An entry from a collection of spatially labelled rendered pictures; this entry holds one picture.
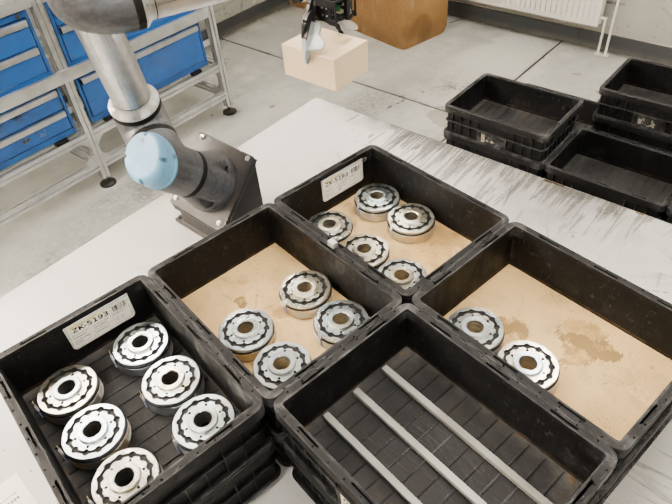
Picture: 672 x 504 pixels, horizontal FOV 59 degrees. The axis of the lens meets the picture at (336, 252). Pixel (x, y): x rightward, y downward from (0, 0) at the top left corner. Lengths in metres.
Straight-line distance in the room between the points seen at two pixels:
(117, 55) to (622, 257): 1.19
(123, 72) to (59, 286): 0.56
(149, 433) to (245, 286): 0.35
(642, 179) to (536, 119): 0.43
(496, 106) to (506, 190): 0.84
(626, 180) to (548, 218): 0.79
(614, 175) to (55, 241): 2.34
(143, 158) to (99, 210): 1.69
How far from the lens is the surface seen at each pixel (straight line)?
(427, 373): 1.07
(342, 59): 1.39
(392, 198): 1.36
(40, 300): 1.59
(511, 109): 2.45
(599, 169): 2.38
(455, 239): 1.30
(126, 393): 1.14
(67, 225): 3.03
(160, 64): 3.20
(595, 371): 1.12
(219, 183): 1.44
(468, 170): 1.73
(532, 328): 1.15
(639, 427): 0.96
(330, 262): 1.15
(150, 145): 1.36
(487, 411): 1.04
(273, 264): 1.27
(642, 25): 4.09
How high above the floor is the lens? 1.70
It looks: 43 degrees down
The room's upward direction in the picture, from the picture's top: 6 degrees counter-clockwise
